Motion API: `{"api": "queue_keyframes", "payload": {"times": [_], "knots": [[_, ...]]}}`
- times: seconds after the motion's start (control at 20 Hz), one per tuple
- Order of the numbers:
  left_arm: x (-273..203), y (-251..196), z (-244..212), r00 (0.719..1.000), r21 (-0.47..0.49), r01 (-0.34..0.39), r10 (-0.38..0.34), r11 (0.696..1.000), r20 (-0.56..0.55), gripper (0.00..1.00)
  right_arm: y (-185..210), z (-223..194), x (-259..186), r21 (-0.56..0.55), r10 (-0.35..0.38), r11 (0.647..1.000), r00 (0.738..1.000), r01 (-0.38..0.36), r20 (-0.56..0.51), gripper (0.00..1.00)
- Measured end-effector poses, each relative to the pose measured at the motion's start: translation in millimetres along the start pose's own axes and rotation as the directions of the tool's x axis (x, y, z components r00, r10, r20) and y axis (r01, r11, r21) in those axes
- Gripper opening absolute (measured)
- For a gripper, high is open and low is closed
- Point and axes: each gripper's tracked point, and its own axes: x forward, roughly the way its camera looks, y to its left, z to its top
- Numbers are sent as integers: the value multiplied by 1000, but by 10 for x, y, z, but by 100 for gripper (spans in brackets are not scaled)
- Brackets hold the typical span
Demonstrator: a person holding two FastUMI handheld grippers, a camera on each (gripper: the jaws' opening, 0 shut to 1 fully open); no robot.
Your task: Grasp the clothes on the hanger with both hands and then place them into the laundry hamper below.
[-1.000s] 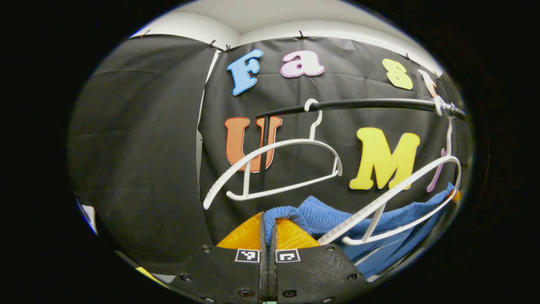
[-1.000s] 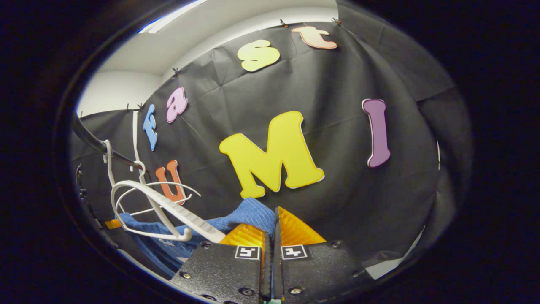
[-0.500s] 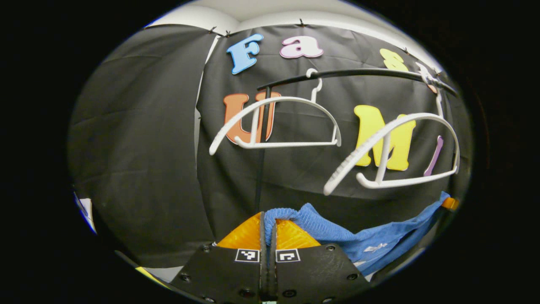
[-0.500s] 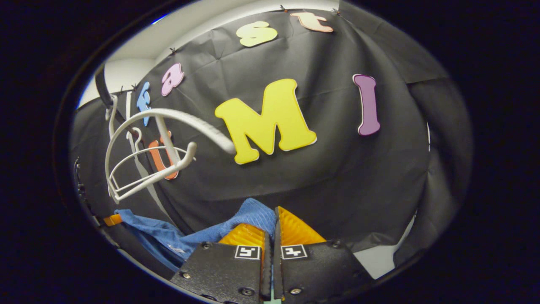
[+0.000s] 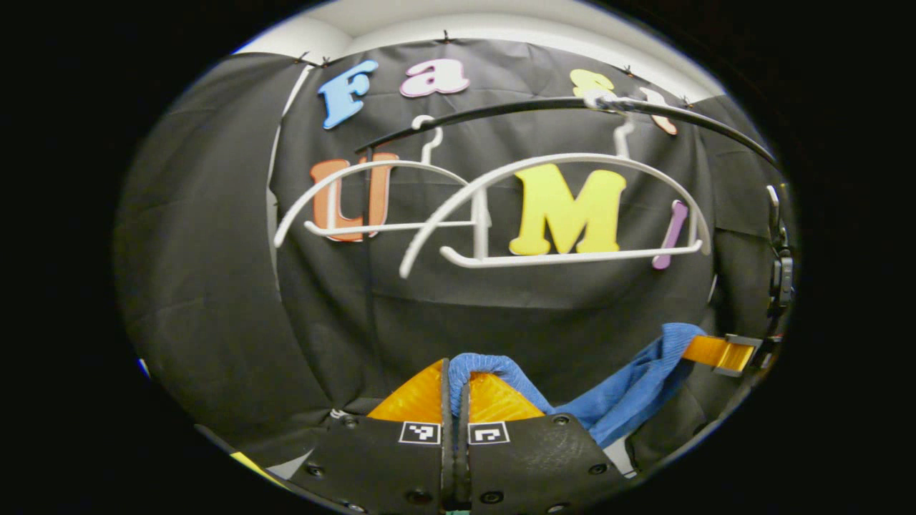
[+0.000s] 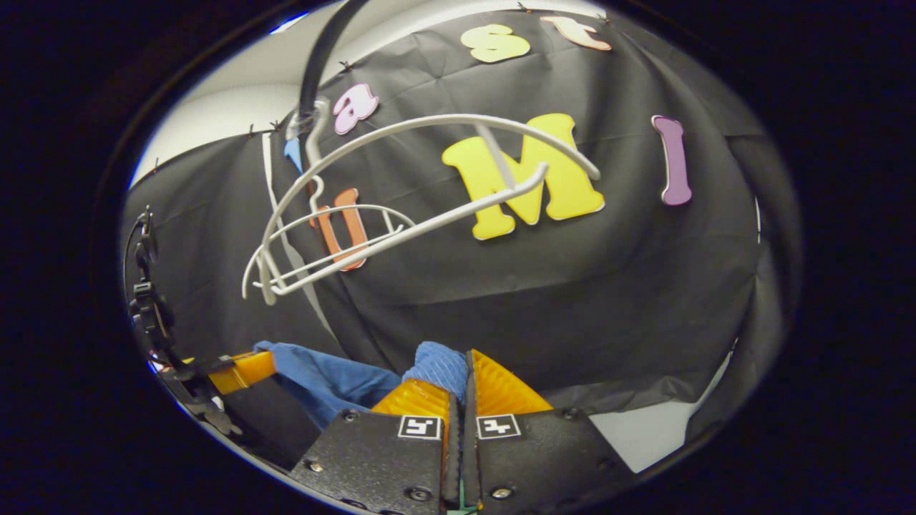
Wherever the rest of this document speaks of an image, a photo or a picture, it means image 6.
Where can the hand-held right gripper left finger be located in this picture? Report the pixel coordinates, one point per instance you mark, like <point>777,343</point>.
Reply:
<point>401,465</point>

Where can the white clothes hanger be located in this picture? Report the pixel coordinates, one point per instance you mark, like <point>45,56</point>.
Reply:
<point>351,207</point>
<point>401,234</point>

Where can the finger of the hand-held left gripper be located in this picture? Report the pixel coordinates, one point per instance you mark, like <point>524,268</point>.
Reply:
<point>243,370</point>

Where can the black clothes rack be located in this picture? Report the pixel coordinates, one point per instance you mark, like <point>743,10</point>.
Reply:
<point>322,50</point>

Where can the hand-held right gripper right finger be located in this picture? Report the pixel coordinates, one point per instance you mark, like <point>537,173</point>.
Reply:
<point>469,458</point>

